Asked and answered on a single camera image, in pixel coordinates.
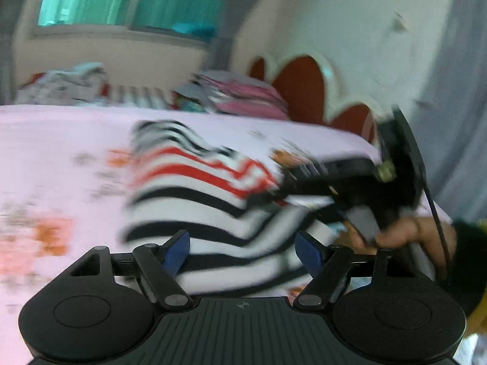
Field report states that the striped knit sweater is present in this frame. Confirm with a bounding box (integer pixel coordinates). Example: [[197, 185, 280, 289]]
[[120, 120, 338, 297]]

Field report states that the stack of folded pink clothes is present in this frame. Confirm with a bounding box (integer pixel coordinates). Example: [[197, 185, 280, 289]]
[[172, 70, 289, 120]]

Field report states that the crumpled grey clothes pile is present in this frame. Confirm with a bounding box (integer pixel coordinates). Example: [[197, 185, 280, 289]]
[[13, 62, 108, 106]]

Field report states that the person's right hand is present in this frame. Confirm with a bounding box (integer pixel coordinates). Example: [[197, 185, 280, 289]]
[[340, 217, 457, 279]]

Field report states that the red white headboard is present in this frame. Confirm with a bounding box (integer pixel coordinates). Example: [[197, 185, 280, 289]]
[[248, 53, 377, 144]]

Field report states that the pink floral bedsheet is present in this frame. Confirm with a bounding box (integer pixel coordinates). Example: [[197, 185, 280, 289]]
[[0, 104, 454, 365]]

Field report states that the grey white striped pillow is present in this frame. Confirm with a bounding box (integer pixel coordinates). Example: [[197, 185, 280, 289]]
[[107, 85, 172, 110]]

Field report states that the right grey curtain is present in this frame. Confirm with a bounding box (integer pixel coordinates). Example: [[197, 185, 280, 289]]
[[204, 0, 258, 70]]

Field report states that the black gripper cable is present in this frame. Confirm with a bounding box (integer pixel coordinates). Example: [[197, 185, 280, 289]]
[[420, 176, 454, 286]]

